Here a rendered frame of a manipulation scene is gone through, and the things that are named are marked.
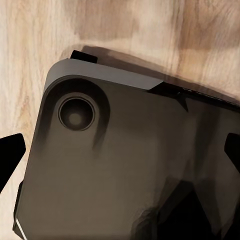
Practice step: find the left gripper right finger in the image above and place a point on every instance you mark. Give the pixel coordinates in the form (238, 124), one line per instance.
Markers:
(232, 149)

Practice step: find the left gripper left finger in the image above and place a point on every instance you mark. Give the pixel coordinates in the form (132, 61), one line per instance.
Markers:
(12, 149)

